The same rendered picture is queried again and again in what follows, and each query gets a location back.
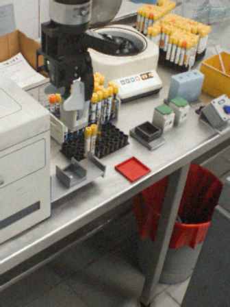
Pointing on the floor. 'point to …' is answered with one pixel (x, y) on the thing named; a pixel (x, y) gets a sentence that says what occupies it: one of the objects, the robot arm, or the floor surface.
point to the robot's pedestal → (212, 266)
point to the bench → (215, 142)
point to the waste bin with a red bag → (148, 197)
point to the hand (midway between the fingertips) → (74, 105)
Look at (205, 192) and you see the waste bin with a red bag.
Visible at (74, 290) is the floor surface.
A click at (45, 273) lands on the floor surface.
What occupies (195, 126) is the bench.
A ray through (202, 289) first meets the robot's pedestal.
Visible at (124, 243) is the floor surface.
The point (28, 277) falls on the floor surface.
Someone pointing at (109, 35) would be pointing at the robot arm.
